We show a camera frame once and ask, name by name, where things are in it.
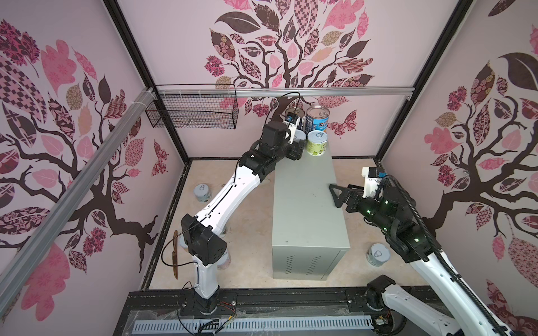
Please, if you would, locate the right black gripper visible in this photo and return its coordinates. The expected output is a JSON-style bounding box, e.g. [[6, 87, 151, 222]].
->
[[328, 181, 394, 236]]

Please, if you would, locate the green short can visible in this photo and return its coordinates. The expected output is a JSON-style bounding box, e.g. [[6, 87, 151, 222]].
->
[[306, 130, 328, 156]]

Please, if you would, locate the blue chicken noodle soup can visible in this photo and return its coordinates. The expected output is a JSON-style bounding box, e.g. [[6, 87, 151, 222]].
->
[[304, 105, 330, 133]]

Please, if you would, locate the pink short can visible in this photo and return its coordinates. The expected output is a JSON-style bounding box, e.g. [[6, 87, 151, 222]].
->
[[217, 251, 231, 270]]

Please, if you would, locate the small yellow can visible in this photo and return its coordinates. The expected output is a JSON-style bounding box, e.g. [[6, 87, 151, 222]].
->
[[294, 129, 307, 143]]

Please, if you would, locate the dark navy tall can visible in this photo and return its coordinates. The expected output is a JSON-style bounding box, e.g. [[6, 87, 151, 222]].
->
[[284, 107, 305, 128]]

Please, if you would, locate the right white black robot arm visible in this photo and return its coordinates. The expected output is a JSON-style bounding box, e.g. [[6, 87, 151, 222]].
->
[[329, 176, 514, 335]]

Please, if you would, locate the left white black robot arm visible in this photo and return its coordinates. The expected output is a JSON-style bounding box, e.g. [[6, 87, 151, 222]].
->
[[181, 121, 305, 314]]

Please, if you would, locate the grey metal cabinet counter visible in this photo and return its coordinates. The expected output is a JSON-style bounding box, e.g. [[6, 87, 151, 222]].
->
[[272, 143, 350, 281]]

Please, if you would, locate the teal short can right front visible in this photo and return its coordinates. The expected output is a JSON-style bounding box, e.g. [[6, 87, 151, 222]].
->
[[367, 243, 390, 267]]

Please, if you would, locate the light teal short can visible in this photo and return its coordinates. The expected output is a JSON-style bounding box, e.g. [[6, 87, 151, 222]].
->
[[193, 183, 212, 203]]

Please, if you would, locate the brown wooden knife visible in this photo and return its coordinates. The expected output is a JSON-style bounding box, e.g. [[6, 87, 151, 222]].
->
[[172, 230, 179, 279]]

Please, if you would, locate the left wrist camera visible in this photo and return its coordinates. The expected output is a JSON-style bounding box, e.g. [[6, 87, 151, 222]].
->
[[284, 112, 301, 134]]

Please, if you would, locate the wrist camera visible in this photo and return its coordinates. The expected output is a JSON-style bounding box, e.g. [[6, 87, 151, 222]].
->
[[361, 167, 387, 197], [284, 112, 301, 134]]

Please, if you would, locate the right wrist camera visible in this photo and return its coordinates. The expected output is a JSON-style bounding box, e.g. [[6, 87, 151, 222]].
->
[[361, 167, 387, 197]]

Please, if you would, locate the black wire basket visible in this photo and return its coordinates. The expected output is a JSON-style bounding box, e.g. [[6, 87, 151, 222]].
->
[[146, 83, 239, 130]]

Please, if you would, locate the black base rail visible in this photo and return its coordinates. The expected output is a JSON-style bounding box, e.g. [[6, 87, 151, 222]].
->
[[113, 285, 478, 336]]

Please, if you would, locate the aluminium rail back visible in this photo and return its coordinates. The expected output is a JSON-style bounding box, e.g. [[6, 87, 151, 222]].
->
[[158, 86, 415, 98]]

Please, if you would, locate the aluminium rail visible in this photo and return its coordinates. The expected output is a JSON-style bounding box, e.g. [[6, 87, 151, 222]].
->
[[158, 86, 415, 98], [0, 87, 157, 316]]

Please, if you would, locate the white slotted cable duct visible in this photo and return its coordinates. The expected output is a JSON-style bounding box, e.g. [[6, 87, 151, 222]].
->
[[130, 316, 374, 335]]

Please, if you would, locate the aluminium rail left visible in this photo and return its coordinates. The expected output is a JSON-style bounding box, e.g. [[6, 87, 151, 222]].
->
[[0, 87, 157, 316]]

